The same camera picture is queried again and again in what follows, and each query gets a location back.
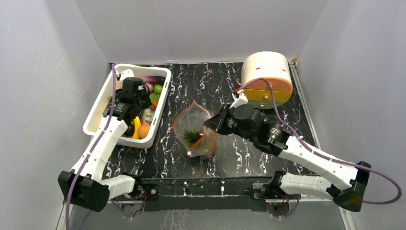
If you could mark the yellow banana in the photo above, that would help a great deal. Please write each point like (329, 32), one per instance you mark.
(137, 125)

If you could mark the red onion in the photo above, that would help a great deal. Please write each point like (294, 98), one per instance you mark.
(150, 87)

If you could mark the green vegetable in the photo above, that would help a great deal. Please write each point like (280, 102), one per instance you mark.
(158, 89)

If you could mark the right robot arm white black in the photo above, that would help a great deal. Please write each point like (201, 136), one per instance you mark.
(340, 181)

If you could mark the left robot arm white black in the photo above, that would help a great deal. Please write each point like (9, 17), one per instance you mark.
(83, 184)

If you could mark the white plastic bin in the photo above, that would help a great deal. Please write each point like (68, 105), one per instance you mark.
(93, 119)

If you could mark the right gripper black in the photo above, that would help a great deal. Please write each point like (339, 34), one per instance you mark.
(221, 120)

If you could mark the clear zip bag orange zipper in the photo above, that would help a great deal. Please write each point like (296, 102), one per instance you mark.
(191, 118)

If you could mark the toy pineapple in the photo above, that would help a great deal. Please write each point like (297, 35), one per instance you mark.
(199, 144)

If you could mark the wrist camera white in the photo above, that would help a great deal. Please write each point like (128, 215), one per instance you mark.
(127, 73)
(239, 98)

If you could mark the round drawer cabinet cream orange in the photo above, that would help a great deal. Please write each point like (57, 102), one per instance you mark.
(271, 79)

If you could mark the peach fruit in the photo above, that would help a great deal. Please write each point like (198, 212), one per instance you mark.
(143, 130)

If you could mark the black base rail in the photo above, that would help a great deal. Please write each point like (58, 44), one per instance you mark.
(206, 193)

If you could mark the purple eggplant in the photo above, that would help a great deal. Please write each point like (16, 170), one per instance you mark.
(154, 80)

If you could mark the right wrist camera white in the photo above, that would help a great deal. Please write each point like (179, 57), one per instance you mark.
(239, 98)

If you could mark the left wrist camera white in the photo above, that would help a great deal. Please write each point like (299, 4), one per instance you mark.
(127, 73)

